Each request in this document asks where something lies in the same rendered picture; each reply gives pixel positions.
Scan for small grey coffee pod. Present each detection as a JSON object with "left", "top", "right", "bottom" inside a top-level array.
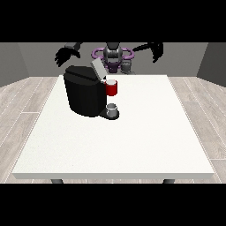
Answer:
[{"left": 120, "top": 60, "right": 132, "bottom": 75}]

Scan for pale grey machine lid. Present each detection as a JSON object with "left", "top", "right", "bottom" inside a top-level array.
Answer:
[{"left": 90, "top": 57, "right": 108, "bottom": 81}]

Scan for black coffee machine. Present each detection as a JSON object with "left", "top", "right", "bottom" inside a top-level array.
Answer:
[{"left": 63, "top": 64, "right": 120, "bottom": 121}]

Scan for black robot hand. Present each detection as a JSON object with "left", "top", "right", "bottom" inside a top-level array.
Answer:
[
  {"left": 150, "top": 42, "right": 164, "bottom": 64},
  {"left": 54, "top": 46, "right": 81, "bottom": 68}
]

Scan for red pod holder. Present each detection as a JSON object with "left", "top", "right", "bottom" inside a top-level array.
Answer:
[{"left": 104, "top": 79, "right": 118, "bottom": 97}]

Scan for small grey cup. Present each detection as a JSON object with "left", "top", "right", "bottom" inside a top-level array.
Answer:
[{"left": 105, "top": 102, "right": 118, "bottom": 117}]

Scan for grey robot trunk purple rings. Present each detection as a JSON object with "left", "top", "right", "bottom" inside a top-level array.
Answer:
[{"left": 91, "top": 42, "right": 136, "bottom": 74}]

